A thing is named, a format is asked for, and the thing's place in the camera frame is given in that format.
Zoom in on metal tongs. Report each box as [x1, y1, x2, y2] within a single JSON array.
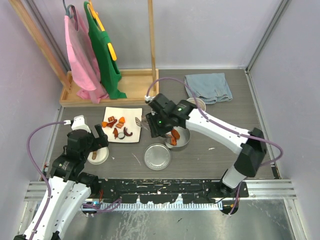
[[134, 116, 173, 141]]

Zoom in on orange fried chicken piece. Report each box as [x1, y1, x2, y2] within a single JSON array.
[[170, 137, 177, 146]]

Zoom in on round metal tin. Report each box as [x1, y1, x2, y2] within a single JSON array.
[[164, 126, 191, 151]]

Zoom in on white cylindrical container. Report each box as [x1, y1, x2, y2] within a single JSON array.
[[187, 97, 207, 112]]

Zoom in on blue cloth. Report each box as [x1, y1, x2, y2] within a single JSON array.
[[184, 73, 233, 105]]

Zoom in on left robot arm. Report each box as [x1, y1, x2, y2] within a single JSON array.
[[14, 115, 109, 240]]

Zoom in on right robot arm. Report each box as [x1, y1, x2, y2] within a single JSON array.
[[144, 93, 267, 197]]

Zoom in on small orange carrot piece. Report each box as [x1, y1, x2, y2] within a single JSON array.
[[102, 121, 108, 128]]

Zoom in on striped bacon roll piece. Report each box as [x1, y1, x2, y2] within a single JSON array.
[[108, 116, 118, 124]]

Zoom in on brown dried meat strip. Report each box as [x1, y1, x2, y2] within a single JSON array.
[[112, 127, 119, 139]]

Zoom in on brown fried piece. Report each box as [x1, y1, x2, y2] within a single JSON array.
[[171, 129, 181, 140]]

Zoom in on white rice roll piece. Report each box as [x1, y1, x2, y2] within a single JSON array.
[[118, 132, 126, 140]]

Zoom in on white square plate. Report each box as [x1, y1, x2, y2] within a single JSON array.
[[102, 107, 143, 143]]

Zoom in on orange striped sushi piece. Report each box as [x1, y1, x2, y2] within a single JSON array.
[[115, 122, 125, 129]]

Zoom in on purple octopus tentacle toy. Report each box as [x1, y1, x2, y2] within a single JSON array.
[[123, 127, 133, 137]]

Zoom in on orange triangular food piece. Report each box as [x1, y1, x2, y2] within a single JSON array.
[[118, 117, 125, 123]]

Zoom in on round metal tin lid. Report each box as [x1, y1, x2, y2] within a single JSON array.
[[143, 143, 172, 171]]

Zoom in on wooden clothes rack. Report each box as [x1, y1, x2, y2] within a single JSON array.
[[9, 0, 159, 107]]

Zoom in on green apron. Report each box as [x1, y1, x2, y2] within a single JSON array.
[[83, 1, 127, 100]]

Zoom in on pink apron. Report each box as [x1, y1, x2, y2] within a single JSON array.
[[64, 9, 109, 104]]

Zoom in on yellow hanger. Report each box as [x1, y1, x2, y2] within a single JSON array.
[[89, 0, 117, 61]]

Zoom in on grey hanger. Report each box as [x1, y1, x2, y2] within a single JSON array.
[[62, 0, 79, 31]]

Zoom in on white lid brown handle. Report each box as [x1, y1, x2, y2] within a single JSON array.
[[87, 147, 109, 165]]

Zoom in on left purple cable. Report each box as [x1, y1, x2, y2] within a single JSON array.
[[26, 120, 72, 240]]

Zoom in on purple cable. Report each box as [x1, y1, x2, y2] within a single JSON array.
[[26, 120, 72, 240], [144, 76, 285, 216]]

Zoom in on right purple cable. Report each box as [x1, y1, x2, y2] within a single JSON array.
[[144, 76, 285, 216]]

